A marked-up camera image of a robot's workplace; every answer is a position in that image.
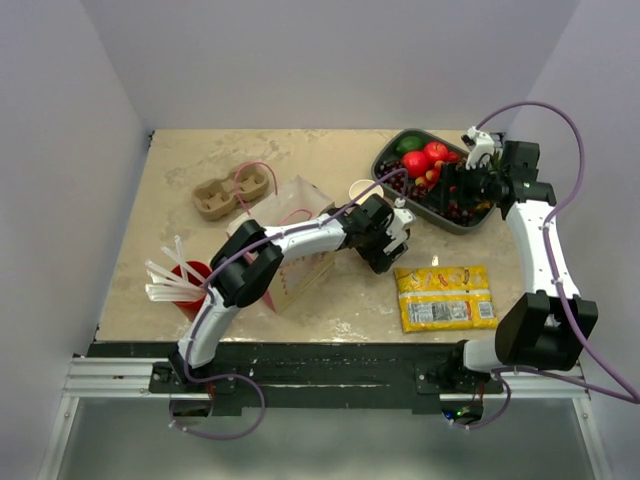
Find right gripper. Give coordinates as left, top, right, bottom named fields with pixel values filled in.
left=422, top=159, right=506, bottom=212

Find white paper cup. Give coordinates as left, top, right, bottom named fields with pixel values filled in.
left=348, top=179, right=384, bottom=205

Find brown paper bag pink handles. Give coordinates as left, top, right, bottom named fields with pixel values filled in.
left=226, top=163, right=335, bottom=313

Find cardboard cup carrier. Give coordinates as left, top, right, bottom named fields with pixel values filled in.
left=191, top=164, right=270, bottom=221

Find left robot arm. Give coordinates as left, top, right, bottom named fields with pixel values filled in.
left=169, top=194, right=416, bottom=392

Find red cherries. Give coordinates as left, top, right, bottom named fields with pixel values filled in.
left=414, top=152, right=466, bottom=198

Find toy pineapple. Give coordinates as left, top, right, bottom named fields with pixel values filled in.
left=477, top=151, right=508, bottom=206

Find red apple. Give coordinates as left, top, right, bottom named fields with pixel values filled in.
left=423, top=141, right=449, bottom=164
left=402, top=150, right=430, bottom=178

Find dark red grapes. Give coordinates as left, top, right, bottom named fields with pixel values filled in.
left=372, top=160, right=483, bottom=230

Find green lime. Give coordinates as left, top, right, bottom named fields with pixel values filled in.
left=396, top=136, right=424, bottom=155

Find yellow snack bag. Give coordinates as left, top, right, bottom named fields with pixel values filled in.
left=394, top=265, right=499, bottom=333

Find grey fruit tray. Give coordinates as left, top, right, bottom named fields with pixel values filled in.
left=371, top=129, right=496, bottom=235

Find red straw holder cup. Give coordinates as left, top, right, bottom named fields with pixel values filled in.
left=171, top=261, right=212, bottom=322

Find white wrapped straws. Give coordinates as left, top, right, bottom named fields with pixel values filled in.
left=144, top=235, right=208, bottom=303

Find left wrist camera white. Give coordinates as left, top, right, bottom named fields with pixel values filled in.
left=386, top=197, right=416, bottom=250

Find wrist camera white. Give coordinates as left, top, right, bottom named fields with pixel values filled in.
left=386, top=197, right=416, bottom=250
left=462, top=126, right=503, bottom=170

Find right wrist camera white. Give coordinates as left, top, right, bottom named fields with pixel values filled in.
left=462, top=126, right=503, bottom=170

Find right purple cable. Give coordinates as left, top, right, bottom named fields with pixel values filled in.
left=449, top=101, right=640, bottom=431

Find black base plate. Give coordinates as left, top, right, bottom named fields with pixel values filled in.
left=84, top=341, right=557, bottom=417

